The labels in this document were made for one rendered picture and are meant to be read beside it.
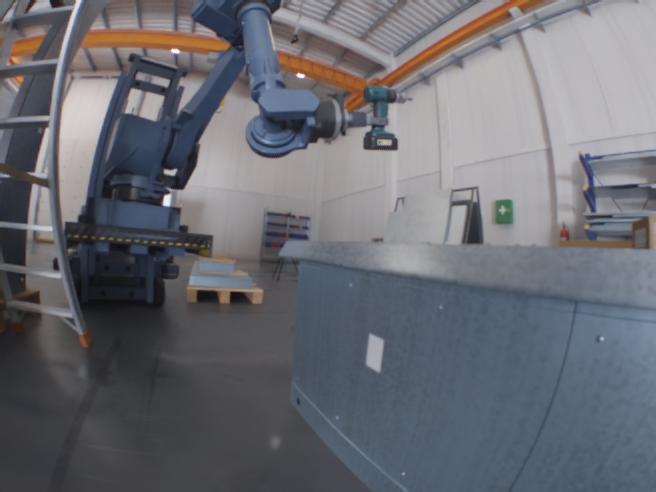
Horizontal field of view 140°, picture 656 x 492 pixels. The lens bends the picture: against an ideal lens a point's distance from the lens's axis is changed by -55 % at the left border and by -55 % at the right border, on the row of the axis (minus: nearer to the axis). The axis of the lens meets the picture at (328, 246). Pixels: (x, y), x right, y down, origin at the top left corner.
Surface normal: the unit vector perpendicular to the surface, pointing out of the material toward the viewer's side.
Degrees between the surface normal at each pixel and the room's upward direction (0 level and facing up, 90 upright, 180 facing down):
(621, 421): 90
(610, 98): 90
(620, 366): 90
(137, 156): 125
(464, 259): 67
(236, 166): 90
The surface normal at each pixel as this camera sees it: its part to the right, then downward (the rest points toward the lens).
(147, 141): 0.84, 0.06
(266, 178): 0.45, 0.02
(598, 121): -0.89, -0.07
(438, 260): -0.77, -0.45
